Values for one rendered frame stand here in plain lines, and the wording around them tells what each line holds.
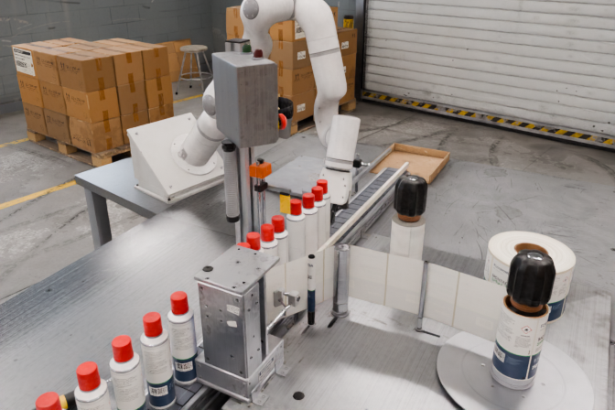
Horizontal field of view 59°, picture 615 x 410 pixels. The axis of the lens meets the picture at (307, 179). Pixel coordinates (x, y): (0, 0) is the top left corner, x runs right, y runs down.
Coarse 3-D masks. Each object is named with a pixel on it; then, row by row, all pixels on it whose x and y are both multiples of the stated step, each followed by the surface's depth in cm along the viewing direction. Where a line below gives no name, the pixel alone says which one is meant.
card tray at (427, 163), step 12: (396, 144) 253; (396, 156) 247; (408, 156) 247; (420, 156) 247; (432, 156) 247; (444, 156) 244; (372, 168) 233; (408, 168) 234; (420, 168) 234; (432, 168) 234; (432, 180) 223
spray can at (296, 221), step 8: (296, 200) 146; (296, 208) 145; (288, 216) 147; (296, 216) 146; (304, 216) 147; (288, 224) 147; (296, 224) 146; (304, 224) 148; (288, 232) 148; (296, 232) 147; (304, 232) 149; (288, 240) 149; (296, 240) 148; (304, 240) 149; (288, 248) 150; (296, 248) 149; (304, 248) 150; (288, 256) 151; (296, 256) 150; (304, 256) 151
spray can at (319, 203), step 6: (318, 186) 155; (312, 192) 153; (318, 192) 153; (318, 198) 153; (318, 204) 154; (324, 204) 154; (318, 210) 154; (324, 210) 155; (318, 216) 155; (324, 216) 156; (318, 222) 155; (324, 222) 157; (318, 228) 156; (324, 228) 157; (318, 234) 157; (324, 234) 158; (318, 240) 158; (324, 240) 159; (318, 246) 158
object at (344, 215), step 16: (384, 176) 214; (400, 176) 214; (368, 192) 200; (384, 192) 200; (352, 208) 188; (336, 224) 177; (352, 224) 177; (176, 384) 113; (192, 384) 113; (176, 400) 109
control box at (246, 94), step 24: (216, 72) 130; (240, 72) 118; (264, 72) 120; (216, 96) 133; (240, 96) 120; (264, 96) 123; (216, 120) 137; (240, 120) 122; (264, 120) 125; (240, 144) 124; (264, 144) 127
